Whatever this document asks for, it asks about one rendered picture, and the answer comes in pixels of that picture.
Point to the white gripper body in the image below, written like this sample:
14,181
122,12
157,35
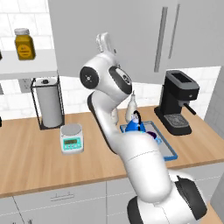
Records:
104,43

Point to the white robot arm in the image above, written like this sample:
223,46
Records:
145,172

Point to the grey cabinet door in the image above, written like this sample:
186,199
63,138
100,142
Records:
201,32
116,35

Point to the blue kettle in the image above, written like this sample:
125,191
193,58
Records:
133,124

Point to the purple mug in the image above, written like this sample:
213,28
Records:
153,135

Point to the blue-rimmed grey tray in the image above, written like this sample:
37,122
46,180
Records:
166,147

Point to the white bottle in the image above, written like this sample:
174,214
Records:
131,106

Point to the yellow spice jar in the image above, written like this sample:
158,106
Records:
25,46

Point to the white paper towel roll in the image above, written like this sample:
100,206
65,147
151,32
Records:
49,105

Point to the black coffee machine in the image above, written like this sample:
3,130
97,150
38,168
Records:
175,99

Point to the white kitchen scale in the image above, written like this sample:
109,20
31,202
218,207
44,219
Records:
72,138

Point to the white wall shelf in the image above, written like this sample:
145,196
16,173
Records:
26,68

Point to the grey wall outlet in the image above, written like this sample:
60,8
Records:
24,85

